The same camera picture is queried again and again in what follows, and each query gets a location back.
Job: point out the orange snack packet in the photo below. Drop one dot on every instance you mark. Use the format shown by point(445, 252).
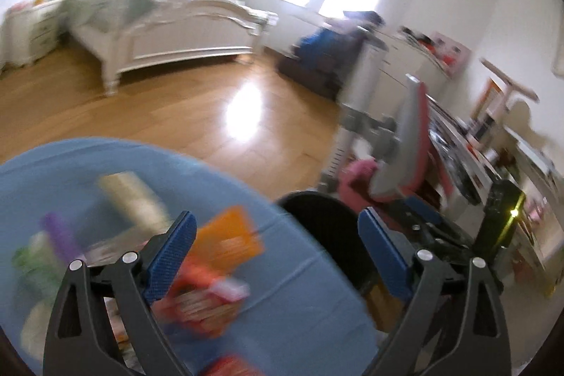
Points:
point(227, 241)

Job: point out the white dresser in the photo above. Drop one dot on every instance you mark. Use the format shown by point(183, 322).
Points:
point(403, 57)

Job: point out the red desk chair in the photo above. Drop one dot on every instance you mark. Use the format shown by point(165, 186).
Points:
point(402, 162)

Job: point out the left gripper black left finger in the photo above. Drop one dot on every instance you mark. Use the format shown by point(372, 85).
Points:
point(164, 254)

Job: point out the framed photo of girls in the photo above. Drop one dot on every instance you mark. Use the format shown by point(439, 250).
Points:
point(452, 55)

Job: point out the black trash bin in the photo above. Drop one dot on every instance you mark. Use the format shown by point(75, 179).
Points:
point(334, 226)

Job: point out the white bed frame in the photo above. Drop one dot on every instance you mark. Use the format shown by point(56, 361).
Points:
point(129, 35)

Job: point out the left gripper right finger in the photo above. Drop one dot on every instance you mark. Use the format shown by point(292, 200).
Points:
point(390, 251)

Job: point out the white standing pole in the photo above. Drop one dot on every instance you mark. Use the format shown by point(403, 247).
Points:
point(361, 66)

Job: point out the white nightstand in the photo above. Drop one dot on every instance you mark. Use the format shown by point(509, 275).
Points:
point(32, 31)

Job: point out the round blue table cloth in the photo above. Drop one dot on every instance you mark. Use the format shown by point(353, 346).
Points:
point(302, 318)

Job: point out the purple spray bottle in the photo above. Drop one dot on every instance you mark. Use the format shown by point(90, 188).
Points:
point(61, 238)

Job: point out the white desk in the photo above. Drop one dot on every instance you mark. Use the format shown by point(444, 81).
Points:
point(536, 250)

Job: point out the red milk carton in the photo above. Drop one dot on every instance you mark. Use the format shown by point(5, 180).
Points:
point(202, 299)

